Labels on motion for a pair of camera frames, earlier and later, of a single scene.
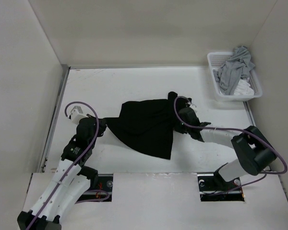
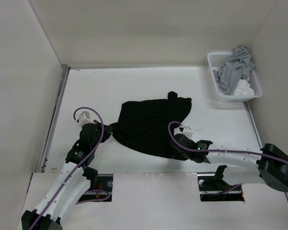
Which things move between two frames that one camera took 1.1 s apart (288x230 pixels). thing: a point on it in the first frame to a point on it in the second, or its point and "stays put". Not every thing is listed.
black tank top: [146, 125] stays put
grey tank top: [228, 75] stays put
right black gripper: [179, 129] to [176, 155]
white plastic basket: [216, 60] stays put
